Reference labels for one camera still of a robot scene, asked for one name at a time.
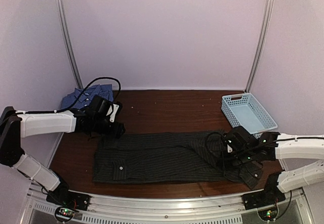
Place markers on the aluminium corner post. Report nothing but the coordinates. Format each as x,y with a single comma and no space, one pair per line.
261,42
68,43

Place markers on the left aluminium corner post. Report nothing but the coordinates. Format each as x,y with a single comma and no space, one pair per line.
68,43

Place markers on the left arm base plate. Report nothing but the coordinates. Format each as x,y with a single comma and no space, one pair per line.
67,209

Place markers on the light blue perforated plastic basket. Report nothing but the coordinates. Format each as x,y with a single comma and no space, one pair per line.
246,111

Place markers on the blue checked shirt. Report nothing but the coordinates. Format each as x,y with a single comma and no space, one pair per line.
84,98

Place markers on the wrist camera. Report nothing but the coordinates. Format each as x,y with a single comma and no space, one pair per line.
113,111
230,145

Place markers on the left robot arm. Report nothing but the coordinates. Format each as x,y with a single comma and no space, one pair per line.
16,125

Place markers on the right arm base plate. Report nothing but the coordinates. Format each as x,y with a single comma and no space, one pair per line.
265,202

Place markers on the right aluminium corner post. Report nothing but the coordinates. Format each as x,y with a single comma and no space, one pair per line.
261,42

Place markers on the aluminium front rail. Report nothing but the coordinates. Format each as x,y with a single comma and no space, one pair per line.
214,209

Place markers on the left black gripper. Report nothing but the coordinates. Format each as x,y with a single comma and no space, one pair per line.
115,132

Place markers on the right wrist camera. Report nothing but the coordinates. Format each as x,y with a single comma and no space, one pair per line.
230,145

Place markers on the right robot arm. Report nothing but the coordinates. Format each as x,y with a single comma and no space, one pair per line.
303,147

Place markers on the black pinstriped long sleeve shirt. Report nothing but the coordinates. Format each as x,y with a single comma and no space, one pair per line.
180,157

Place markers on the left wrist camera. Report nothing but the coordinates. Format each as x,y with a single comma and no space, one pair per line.
113,111

